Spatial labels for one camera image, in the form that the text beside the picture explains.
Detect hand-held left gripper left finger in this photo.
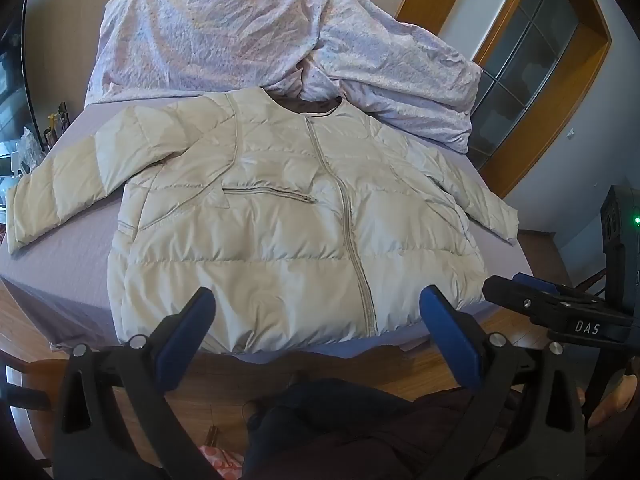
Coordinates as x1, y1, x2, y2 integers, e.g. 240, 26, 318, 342
52, 287, 217, 480

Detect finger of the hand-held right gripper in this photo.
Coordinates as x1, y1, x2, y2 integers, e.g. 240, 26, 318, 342
512, 272, 603, 303
482, 277, 608, 328

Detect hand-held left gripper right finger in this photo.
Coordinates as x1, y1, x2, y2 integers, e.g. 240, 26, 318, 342
419, 285, 588, 480

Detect beige puffer jacket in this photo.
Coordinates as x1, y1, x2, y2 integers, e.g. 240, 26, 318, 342
7, 87, 520, 356

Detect person's right hand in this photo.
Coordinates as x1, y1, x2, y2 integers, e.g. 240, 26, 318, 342
575, 367, 640, 426

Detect red patterned cloth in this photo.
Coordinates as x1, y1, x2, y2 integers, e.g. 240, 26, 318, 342
199, 442, 246, 480

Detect person's dark trouser legs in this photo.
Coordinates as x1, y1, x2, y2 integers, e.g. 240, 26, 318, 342
240, 372, 506, 480

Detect bed with purple sheet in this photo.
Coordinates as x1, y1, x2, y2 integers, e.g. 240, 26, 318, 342
0, 95, 533, 361

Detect wooden framed glass door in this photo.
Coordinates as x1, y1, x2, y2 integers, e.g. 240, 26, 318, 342
395, 0, 613, 201

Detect clutter of small items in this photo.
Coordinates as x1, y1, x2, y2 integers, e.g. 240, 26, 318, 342
0, 100, 71, 221

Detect pale floral quilt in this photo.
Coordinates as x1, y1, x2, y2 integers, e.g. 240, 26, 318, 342
85, 0, 483, 155

